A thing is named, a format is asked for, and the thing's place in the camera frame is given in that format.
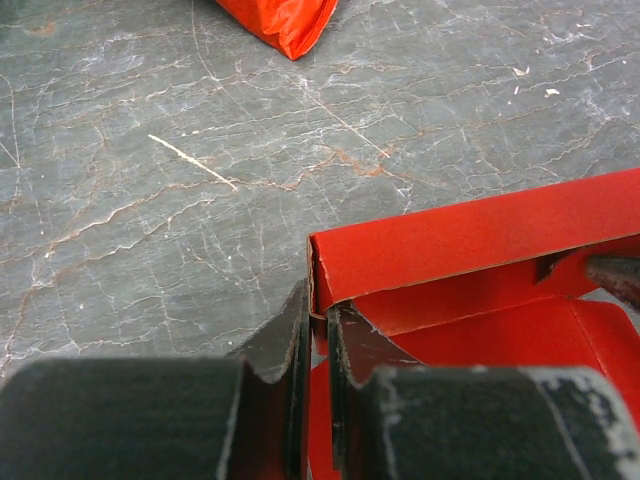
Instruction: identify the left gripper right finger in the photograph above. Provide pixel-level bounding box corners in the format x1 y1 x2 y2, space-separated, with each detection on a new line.
327 302 423 479

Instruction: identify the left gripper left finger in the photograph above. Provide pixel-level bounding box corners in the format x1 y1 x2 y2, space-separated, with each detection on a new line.
228 279 311 479

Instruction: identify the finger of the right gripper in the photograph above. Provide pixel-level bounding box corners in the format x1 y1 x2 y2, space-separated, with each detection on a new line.
585 255 640 310

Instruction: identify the red paper box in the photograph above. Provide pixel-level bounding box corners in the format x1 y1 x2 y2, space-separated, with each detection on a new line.
309 169 639 479

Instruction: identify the chips bag beige orange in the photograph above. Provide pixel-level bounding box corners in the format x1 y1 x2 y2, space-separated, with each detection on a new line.
217 0 338 61

